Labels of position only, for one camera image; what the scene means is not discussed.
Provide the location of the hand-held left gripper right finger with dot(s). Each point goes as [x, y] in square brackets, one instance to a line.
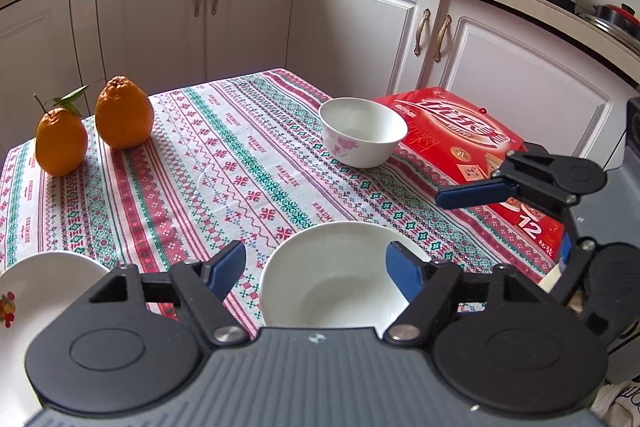
[402, 274]

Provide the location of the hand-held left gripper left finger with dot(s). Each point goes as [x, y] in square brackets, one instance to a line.
[227, 269]

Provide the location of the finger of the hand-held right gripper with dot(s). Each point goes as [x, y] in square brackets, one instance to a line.
[570, 232]
[475, 194]

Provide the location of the white bowl pink flowers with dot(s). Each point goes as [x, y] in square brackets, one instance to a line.
[330, 277]
[362, 132]

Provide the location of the white plate fruit print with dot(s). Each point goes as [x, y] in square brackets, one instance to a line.
[35, 287]

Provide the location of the red cardboard box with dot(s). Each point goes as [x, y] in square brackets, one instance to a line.
[450, 132]

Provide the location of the patterned tablecloth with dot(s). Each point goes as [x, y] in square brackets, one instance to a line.
[225, 157]

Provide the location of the white garment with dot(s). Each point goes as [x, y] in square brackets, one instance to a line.
[620, 402]

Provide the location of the large orange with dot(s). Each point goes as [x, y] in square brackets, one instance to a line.
[124, 114]

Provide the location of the orange with leaf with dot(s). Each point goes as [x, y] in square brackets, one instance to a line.
[61, 144]

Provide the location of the pot with red lid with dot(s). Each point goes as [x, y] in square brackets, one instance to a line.
[617, 14]

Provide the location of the white kitchen cabinet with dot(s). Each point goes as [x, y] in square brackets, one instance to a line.
[350, 22]

